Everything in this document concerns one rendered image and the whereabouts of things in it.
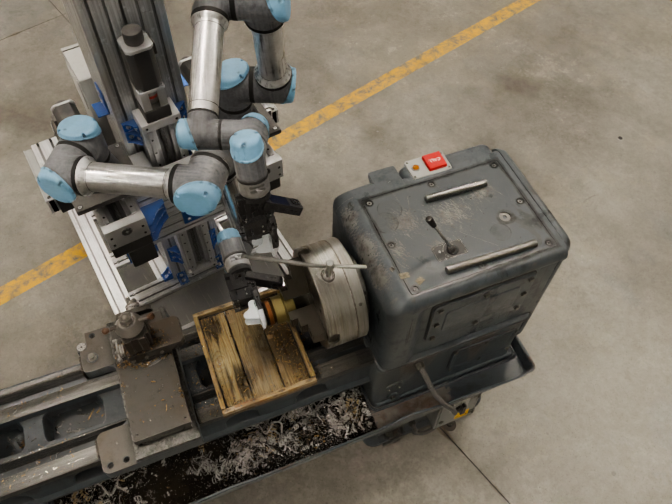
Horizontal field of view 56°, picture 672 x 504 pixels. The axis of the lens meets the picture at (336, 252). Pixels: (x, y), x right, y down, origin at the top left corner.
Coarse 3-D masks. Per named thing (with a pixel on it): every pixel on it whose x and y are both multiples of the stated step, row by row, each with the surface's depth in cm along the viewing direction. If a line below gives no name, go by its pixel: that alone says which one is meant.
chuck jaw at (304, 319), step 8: (312, 304) 186; (288, 312) 185; (296, 312) 185; (304, 312) 185; (312, 312) 185; (296, 320) 184; (304, 320) 183; (312, 320) 183; (320, 320) 183; (304, 328) 183; (312, 328) 181; (320, 328) 181; (312, 336) 181; (320, 336) 181; (336, 336) 182
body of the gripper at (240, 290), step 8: (232, 272) 191; (240, 272) 193; (232, 280) 191; (240, 280) 191; (248, 280) 191; (232, 288) 187; (240, 288) 187; (248, 288) 188; (256, 288) 187; (232, 296) 187; (240, 296) 186; (248, 296) 186; (240, 304) 192
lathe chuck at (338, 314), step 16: (304, 256) 181; (320, 256) 180; (336, 256) 180; (320, 272) 177; (336, 272) 177; (320, 288) 175; (336, 288) 176; (320, 304) 176; (336, 304) 176; (352, 304) 177; (336, 320) 177; (352, 320) 179; (352, 336) 184
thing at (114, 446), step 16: (96, 336) 201; (80, 352) 197; (96, 352) 198; (112, 352) 196; (176, 352) 196; (96, 368) 195; (112, 368) 197; (192, 416) 185; (112, 432) 184; (128, 432) 184; (176, 432) 182; (192, 432) 182; (96, 448) 182; (112, 448) 182; (128, 448) 182; (144, 448) 179; (160, 448) 180; (176, 448) 182; (112, 464) 180; (128, 464) 179; (144, 464) 182
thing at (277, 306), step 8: (280, 296) 185; (264, 304) 184; (272, 304) 184; (280, 304) 184; (288, 304) 185; (264, 312) 184; (272, 312) 184; (280, 312) 183; (272, 320) 184; (280, 320) 185; (288, 320) 185
